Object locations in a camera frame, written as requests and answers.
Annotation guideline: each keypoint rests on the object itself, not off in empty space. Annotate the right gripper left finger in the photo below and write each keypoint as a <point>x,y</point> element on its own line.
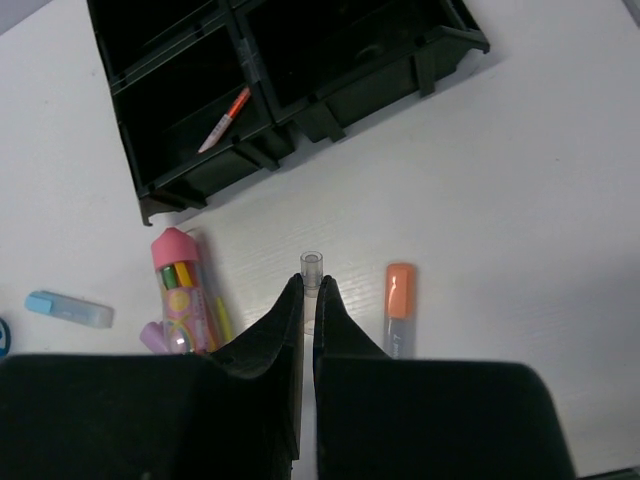
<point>231,414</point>

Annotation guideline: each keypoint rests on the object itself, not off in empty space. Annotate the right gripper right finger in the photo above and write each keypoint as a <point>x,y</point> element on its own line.
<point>380,418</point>

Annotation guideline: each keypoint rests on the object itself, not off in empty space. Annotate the yellow slim highlighter pen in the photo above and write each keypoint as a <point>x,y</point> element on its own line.
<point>225,325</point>

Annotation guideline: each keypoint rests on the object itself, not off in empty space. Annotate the orange slim highlighter pen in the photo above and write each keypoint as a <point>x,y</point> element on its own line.
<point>226,120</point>

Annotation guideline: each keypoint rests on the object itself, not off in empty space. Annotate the purple highlighter marker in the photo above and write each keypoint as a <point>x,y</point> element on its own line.
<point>152,337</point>

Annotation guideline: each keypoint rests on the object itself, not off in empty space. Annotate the pink capped crayon tube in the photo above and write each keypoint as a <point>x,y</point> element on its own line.
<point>187,322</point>

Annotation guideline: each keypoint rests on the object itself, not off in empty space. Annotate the blue highlighter marker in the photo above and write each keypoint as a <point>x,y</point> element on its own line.
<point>70,309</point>

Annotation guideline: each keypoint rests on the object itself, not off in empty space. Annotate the blue tape roll rear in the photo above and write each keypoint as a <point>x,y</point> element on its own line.
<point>5,339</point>

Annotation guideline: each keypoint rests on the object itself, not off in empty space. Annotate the black compartment organizer tray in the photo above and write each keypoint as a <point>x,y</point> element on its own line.
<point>313,67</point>

